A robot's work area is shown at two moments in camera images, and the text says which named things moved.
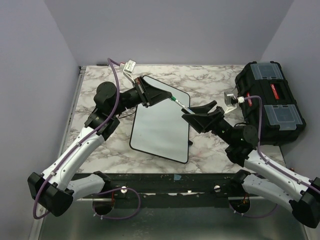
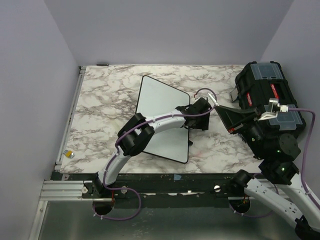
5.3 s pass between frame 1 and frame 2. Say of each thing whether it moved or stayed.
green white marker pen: moved
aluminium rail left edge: stayed
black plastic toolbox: stayed
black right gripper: moved
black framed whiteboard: stayed
